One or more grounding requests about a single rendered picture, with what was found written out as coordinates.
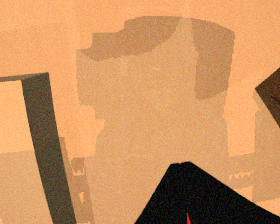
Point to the brown square block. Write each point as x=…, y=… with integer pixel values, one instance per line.
x=269, y=91

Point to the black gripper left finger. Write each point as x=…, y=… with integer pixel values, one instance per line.
x=168, y=204

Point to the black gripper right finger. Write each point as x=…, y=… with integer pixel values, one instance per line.
x=210, y=201

